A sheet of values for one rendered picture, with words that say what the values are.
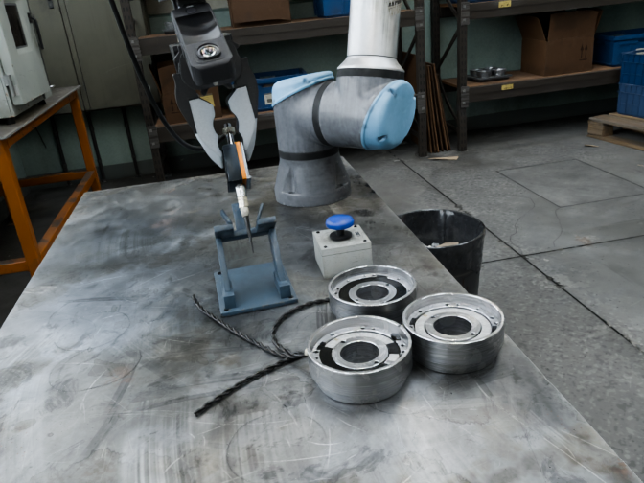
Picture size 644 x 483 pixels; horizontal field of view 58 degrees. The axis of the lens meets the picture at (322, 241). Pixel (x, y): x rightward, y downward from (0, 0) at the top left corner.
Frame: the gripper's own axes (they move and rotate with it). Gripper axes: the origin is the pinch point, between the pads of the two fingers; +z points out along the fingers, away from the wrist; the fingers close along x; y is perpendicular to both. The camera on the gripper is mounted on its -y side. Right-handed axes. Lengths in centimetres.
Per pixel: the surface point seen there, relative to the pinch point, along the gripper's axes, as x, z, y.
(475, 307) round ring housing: -19.3, 18.4, -21.3
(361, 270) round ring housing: -11.2, 16.8, -7.9
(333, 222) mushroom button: -11.1, 13.0, 0.8
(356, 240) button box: -13.5, 16.0, -0.4
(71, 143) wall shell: 69, 58, 393
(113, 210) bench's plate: 21, 17, 49
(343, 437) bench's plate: 0.5, 19.4, -31.6
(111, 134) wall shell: 40, 58, 389
